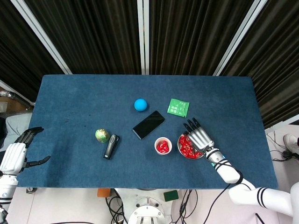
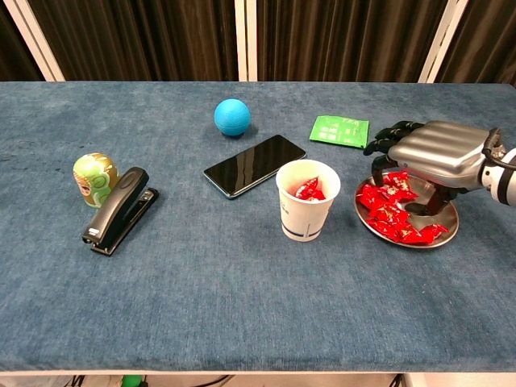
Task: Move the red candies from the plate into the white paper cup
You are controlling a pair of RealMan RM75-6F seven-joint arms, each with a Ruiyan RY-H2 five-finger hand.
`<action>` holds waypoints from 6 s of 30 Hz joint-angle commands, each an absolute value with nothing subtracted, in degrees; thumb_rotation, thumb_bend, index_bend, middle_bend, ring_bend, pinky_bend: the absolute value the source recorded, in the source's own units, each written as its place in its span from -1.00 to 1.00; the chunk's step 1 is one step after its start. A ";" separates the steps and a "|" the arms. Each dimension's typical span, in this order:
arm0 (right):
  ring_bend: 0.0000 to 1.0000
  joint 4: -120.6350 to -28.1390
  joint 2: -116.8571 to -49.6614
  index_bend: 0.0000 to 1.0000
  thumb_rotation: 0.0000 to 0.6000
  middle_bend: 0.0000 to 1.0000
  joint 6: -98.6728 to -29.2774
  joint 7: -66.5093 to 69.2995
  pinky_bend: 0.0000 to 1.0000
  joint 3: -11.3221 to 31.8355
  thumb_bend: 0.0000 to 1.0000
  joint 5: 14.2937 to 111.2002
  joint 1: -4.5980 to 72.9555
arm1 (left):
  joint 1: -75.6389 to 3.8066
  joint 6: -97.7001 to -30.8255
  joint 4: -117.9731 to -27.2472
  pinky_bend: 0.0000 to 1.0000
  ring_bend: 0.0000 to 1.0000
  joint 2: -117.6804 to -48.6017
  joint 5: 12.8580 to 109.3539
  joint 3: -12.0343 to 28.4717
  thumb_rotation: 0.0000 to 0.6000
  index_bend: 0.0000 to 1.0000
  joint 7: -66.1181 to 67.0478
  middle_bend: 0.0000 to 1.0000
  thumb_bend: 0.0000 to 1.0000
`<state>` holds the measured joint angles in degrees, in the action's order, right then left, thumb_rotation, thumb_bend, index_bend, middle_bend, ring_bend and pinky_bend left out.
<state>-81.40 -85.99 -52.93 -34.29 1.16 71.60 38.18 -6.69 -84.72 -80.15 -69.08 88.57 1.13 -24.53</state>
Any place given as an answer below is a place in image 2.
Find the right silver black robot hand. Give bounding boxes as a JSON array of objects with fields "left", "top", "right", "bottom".
[{"left": 362, "top": 119, "right": 495, "bottom": 217}]

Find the silver metal plate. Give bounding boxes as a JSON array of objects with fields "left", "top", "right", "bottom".
[{"left": 353, "top": 172, "right": 460, "bottom": 250}]

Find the white paper cup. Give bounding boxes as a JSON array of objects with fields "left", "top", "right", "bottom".
[{"left": 275, "top": 159, "right": 342, "bottom": 243}]

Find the green sachet packet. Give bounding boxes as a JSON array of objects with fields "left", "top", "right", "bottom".
[{"left": 308, "top": 114, "right": 370, "bottom": 150}]

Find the black smartphone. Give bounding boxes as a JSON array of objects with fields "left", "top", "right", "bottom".
[{"left": 202, "top": 134, "right": 307, "bottom": 200}]

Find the blue ball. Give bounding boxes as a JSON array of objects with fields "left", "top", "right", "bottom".
[{"left": 213, "top": 98, "right": 252, "bottom": 137}]

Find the blue tablecloth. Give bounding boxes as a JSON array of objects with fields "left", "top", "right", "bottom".
[{"left": 0, "top": 81, "right": 516, "bottom": 374}]

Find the black stapler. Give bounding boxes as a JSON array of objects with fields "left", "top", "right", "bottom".
[{"left": 81, "top": 166, "right": 160, "bottom": 256}]

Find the white frame post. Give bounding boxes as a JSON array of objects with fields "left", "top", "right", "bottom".
[
  {"left": 418, "top": 0, "right": 472, "bottom": 84},
  {"left": 235, "top": 0, "right": 259, "bottom": 82},
  {"left": 2, "top": 0, "right": 66, "bottom": 82}
]

